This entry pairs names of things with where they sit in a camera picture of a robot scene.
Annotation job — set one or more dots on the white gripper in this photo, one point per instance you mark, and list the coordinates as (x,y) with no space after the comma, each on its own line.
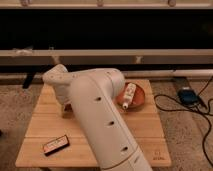
(62,97)

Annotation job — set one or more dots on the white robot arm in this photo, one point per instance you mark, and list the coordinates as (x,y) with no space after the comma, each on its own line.
(90,93)

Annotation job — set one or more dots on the wooden table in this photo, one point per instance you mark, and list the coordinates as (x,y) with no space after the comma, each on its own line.
(47,124)

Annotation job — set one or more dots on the white bottle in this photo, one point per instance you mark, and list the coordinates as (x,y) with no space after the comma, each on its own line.
(128,95)

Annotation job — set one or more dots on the orange bowl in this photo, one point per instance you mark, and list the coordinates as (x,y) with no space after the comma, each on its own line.
(138,100)

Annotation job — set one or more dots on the grey metal rail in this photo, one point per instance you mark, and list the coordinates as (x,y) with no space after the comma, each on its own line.
(108,57)

